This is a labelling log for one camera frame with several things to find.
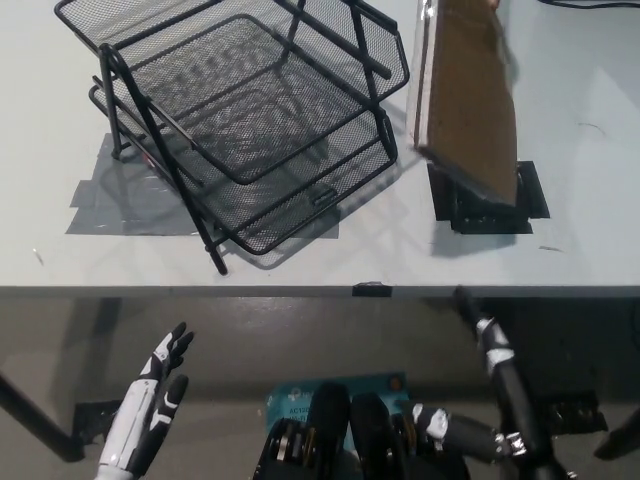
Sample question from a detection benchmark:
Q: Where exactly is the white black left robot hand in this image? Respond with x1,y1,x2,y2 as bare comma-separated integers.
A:
97,322,196,476

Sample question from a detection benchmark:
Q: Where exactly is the black table leg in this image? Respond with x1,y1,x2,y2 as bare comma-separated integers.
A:
0,372,84,464
593,412,640,461

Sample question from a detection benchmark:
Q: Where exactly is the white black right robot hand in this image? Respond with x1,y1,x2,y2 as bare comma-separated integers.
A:
399,285,576,480

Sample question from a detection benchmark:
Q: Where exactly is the black mesh file tray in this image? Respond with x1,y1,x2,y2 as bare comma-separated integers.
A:
53,0,407,276

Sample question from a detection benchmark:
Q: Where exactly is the brown spiral notebook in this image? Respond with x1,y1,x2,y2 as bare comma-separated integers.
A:
408,0,519,207

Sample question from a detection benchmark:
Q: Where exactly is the small black tape strip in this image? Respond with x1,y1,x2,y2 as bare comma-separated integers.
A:
352,282,392,299

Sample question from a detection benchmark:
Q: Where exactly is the black square tape patch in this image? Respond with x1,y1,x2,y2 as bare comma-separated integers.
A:
427,159,552,235

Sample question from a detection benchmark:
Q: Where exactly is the grey tape patch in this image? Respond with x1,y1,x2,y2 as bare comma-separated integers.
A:
64,132,341,239

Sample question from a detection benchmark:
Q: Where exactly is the black cable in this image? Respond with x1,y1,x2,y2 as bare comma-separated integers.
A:
537,0,640,12

